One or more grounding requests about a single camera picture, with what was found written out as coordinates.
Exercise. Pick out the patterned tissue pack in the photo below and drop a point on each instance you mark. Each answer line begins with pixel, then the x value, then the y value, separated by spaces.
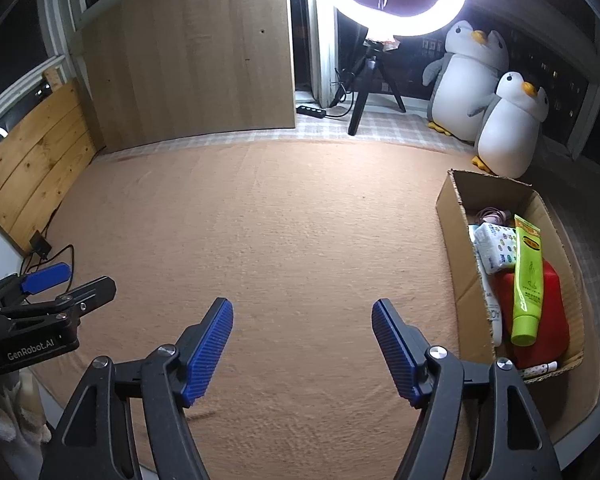
pixel 496 247

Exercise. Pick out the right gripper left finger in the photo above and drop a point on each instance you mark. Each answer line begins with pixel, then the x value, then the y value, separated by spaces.
pixel 95 439

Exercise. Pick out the pine wooden board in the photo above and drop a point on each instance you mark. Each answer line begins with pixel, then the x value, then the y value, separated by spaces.
pixel 40 160

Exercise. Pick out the large penguin plush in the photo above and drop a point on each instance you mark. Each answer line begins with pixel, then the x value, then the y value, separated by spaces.
pixel 469 71

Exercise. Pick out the black tripod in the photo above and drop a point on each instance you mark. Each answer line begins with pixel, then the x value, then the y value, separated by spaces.
pixel 360 78

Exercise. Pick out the cardboard box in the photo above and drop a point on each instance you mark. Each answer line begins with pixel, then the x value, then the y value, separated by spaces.
pixel 468 198

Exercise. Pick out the light wooden cabinet panel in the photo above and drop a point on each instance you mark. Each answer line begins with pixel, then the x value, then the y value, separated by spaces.
pixel 162 69

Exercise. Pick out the green lotion tube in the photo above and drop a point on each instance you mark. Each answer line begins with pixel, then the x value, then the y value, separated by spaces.
pixel 528 284

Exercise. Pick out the beige felt mat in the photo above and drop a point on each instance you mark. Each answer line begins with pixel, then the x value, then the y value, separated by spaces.
pixel 302 238

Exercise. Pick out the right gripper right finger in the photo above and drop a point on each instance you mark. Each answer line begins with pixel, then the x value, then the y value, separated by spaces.
pixel 509 439

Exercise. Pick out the white sunscreen spray bottle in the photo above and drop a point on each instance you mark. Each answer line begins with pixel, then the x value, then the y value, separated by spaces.
pixel 492 306

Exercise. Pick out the black power strip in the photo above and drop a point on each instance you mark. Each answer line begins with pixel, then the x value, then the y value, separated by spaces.
pixel 310 111

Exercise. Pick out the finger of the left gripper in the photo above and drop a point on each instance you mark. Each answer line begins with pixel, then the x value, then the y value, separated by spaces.
pixel 15 288
pixel 85 298

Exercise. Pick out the patterned white lighter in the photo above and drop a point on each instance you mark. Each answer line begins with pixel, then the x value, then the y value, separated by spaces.
pixel 538 370

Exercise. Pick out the small penguin plush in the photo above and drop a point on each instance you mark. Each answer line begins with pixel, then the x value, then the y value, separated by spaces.
pixel 511 121

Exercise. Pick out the red pouch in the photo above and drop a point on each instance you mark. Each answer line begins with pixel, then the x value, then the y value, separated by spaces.
pixel 552 336

